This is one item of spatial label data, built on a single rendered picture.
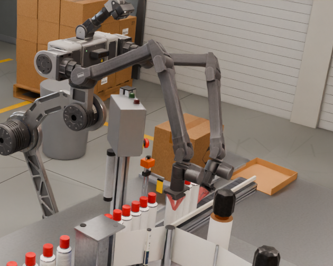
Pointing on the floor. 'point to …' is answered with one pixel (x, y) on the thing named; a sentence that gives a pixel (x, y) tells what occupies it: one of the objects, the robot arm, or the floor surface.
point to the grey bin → (60, 129)
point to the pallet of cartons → (26, 18)
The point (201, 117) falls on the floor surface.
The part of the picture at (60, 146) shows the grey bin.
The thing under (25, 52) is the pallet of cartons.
